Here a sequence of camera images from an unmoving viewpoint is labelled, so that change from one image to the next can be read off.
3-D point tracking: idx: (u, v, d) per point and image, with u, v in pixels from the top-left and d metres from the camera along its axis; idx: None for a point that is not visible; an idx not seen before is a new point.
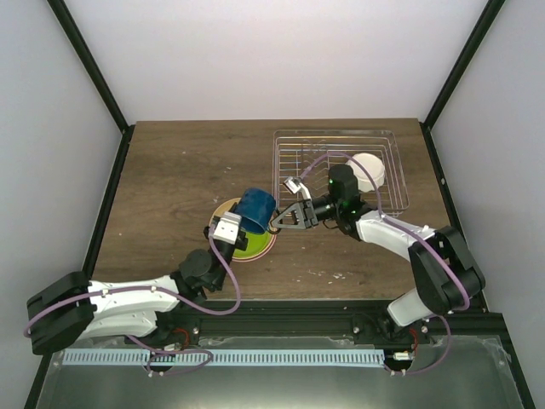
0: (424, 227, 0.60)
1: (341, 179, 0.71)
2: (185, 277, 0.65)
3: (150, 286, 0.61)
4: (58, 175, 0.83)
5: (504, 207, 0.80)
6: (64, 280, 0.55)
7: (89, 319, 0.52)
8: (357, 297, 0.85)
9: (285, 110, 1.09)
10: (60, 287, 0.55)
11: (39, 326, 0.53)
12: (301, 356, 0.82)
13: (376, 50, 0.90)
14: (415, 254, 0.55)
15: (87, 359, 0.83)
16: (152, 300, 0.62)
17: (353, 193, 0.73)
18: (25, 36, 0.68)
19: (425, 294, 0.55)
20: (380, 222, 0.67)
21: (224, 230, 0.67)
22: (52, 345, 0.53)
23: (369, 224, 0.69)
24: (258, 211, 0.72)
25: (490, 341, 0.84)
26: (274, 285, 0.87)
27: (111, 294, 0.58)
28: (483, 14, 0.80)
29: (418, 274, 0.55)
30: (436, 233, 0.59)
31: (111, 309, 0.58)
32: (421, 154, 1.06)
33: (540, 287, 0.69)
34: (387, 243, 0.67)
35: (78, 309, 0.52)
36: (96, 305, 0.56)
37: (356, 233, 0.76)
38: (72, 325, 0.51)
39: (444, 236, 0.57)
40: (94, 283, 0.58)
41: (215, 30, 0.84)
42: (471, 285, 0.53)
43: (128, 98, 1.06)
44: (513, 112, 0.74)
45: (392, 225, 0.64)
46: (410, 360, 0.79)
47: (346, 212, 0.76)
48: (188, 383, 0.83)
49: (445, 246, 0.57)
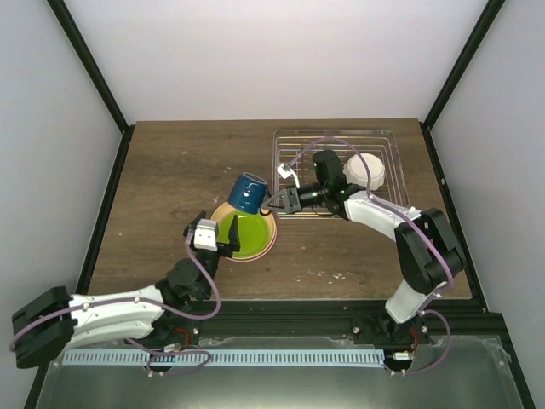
0: (411, 207, 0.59)
1: (323, 159, 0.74)
2: (173, 286, 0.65)
3: (133, 298, 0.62)
4: (59, 175, 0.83)
5: (505, 207, 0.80)
6: (45, 296, 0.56)
7: (70, 334, 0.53)
8: (357, 297, 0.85)
9: (286, 110, 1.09)
10: (42, 303, 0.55)
11: (24, 338, 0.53)
12: (301, 356, 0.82)
13: (376, 49, 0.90)
14: (399, 234, 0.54)
15: (87, 359, 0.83)
16: (136, 310, 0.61)
17: (338, 173, 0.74)
18: (26, 37, 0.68)
19: (410, 273, 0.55)
20: (368, 204, 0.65)
21: (202, 236, 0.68)
22: (35, 360, 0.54)
23: (358, 204, 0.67)
24: (248, 199, 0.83)
25: (490, 341, 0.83)
26: (274, 285, 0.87)
27: (93, 308, 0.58)
28: (482, 15, 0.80)
29: (404, 254, 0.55)
30: (422, 213, 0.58)
31: (94, 322, 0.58)
32: (420, 154, 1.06)
33: (537, 288, 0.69)
34: (375, 224, 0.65)
35: (59, 325, 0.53)
36: (77, 319, 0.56)
37: (344, 213, 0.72)
38: (54, 339, 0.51)
39: (429, 218, 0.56)
40: (75, 296, 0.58)
41: (215, 30, 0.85)
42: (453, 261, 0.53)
43: (129, 98, 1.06)
44: (512, 113, 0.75)
45: (380, 206, 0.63)
46: (410, 360, 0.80)
47: (334, 193, 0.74)
48: (188, 383, 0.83)
49: (430, 227, 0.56)
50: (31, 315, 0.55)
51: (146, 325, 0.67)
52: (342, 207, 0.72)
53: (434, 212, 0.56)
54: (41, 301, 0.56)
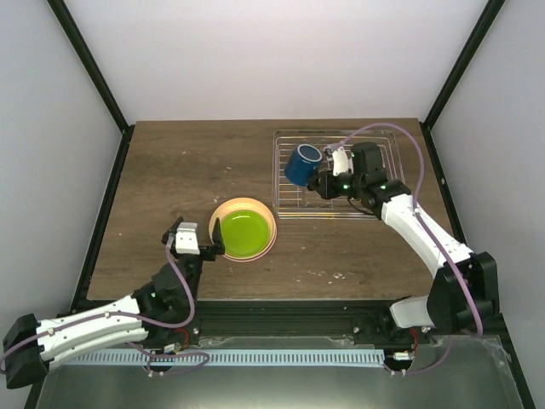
0: (461, 244, 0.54)
1: (363, 149, 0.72)
2: (157, 290, 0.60)
3: (103, 313, 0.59)
4: (58, 176, 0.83)
5: (506, 207, 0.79)
6: (16, 325, 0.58)
7: (36, 363, 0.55)
8: (357, 297, 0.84)
9: (285, 110, 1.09)
10: (14, 331, 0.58)
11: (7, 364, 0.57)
12: (301, 356, 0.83)
13: (376, 49, 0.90)
14: (444, 277, 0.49)
15: (87, 359, 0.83)
16: (110, 325, 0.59)
17: (375, 166, 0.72)
18: (26, 38, 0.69)
19: (437, 312, 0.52)
20: (411, 219, 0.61)
21: (183, 239, 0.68)
22: (20, 383, 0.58)
23: (398, 215, 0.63)
24: (295, 173, 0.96)
25: (490, 341, 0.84)
26: (274, 285, 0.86)
27: (60, 331, 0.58)
28: (482, 15, 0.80)
29: (438, 293, 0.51)
30: (473, 255, 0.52)
31: (65, 344, 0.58)
32: (421, 154, 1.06)
33: (537, 288, 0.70)
34: (410, 241, 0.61)
35: (29, 351, 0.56)
36: (44, 345, 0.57)
37: (379, 208, 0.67)
38: (23, 368, 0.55)
39: (478, 262, 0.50)
40: (43, 321, 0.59)
41: (215, 29, 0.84)
42: (483, 309, 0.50)
43: (128, 98, 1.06)
44: (512, 114, 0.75)
45: (423, 228, 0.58)
46: (409, 360, 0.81)
47: (370, 187, 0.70)
48: (188, 383, 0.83)
49: (474, 269, 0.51)
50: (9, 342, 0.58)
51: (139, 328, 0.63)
52: (378, 200, 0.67)
53: (486, 257, 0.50)
54: (13, 330, 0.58)
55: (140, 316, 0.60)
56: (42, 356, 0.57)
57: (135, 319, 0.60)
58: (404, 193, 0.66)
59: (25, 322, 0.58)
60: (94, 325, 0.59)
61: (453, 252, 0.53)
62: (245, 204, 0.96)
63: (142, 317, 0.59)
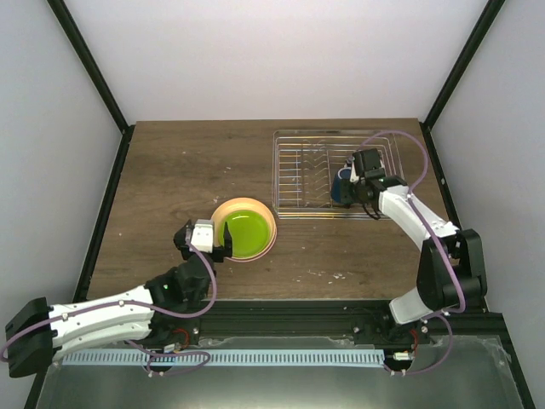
0: (448, 221, 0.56)
1: (361, 152, 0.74)
2: (181, 279, 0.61)
3: (117, 302, 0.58)
4: (58, 175, 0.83)
5: (507, 205, 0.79)
6: (27, 308, 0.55)
7: (48, 348, 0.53)
8: (357, 297, 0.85)
9: (285, 110, 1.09)
10: (25, 315, 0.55)
11: (13, 350, 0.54)
12: (301, 356, 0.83)
13: (376, 49, 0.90)
14: (427, 250, 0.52)
15: (87, 359, 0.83)
16: (123, 314, 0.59)
17: (374, 165, 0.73)
18: (27, 39, 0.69)
19: (425, 287, 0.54)
20: (404, 204, 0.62)
21: (200, 233, 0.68)
22: (25, 370, 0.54)
23: (394, 201, 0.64)
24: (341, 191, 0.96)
25: (490, 341, 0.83)
26: (274, 285, 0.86)
27: (73, 316, 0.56)
28: (483, 15, 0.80)
29: (423, 266, 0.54)
30: (458, 232, 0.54)
31: (77, 331, 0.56)
32: (420, 155, 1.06)
33: (536, 288, 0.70)
34: (404, 225, 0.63)
35: (39, 336, 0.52)
36: (57, 330, 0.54)
37: (376, 201, 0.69)
38: (33, 354, 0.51)
39: (464, 239, 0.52)
40: (55, 306, 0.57)
41: (216, 29, 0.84)
42: (470, 289, 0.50)
43: (129, 99, 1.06)
44: (512, 112, 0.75)
45: (414, 210, 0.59)
46: (409, 360, 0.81)
47: (370, 181, 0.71)
48: (189, 383, 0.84)
49: (459, 245, 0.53)
50: (19, 327, 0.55)
51: (143, 325, 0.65)
52: (376, 193, 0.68)
53: (473, 234, 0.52)
54: (23, 314, 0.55)
55: (153, 307, 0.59)
56: (54, 342, 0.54)
57: (148, 308, 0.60)
58: (401, 184, 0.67)
59: (37, 304, 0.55)
60: (106, 313, 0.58)
61: (440, 228, 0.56)
62: (245, 204, 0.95)
63: (156, 308, 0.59)
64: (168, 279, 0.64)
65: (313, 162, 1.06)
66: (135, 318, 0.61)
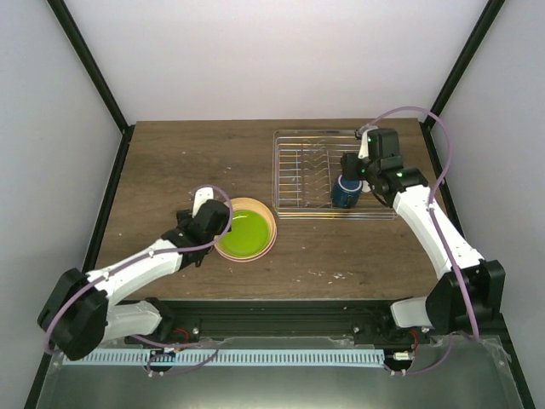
0: (473, 250, 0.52)
1: (380, 134, 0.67)
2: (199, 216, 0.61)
3: (147, 252, 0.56)
4: (58, 174, 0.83)
5: (507, 205, 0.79)
6: (60, 282, 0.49)
7: (106, 303, 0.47)
8: (357, 297, 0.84)
9: (285, 110, 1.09)
10: (61, 290, 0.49)
11: (61, 329, 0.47)
12: (301, 356, 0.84)
13: (376, 48, 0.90)
14: (447, 281, 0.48)
15: (88, 359, 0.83)
16: (156, 265, 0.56)
17: (391, 152, 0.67)
18: (26, 39, 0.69)
19: (436, 313, 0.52)
20: (425, 215, 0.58)
21: (203, 196, 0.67)
22: (83, 344, 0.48)
23: (413, 210, 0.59)
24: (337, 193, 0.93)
25: (490, 341, 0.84)
26: (274, 285, 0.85)
27: (114, 274, 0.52)
28: (483, 15, 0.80)
29: (438, 293, 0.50)
30: (482, 262, 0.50)
31: (120, 290, 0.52)
32: (420, 154, 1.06)
33: (537, 288, 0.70)
34: (421, 236, 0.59)
35: (88, 299, 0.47)
36: (105, 290, 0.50)
37: (392, 196, 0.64)
38: (90, 317, 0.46)
39: (486, 269, 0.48)
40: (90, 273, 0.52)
41: (215, 30, 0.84)
42: (481, 313, 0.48)
43: (129, 98, 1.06)
44: (513, 112, 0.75)
45: (435, 225, 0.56)
46: (409, 359, 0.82)
47: (386, 172, 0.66)
48: (189, 383, 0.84)
49: (481, 274, 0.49)
50: (57, 306, 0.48)
51: (156, 314, 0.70)
52: (393, 188, 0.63)
53: (496, 266, 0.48)
54: (59, 289, 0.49)
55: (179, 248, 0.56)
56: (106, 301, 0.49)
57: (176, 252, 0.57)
58: (421, 184, 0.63)
59: (71, 276, 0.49)
60: (142, 266, 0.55)
61: (463, 256, 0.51)
62: (253, 205, 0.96)
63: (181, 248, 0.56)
64: (182, 227, 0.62)
65: (313, 162, 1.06)
66: (164, 267, 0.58)
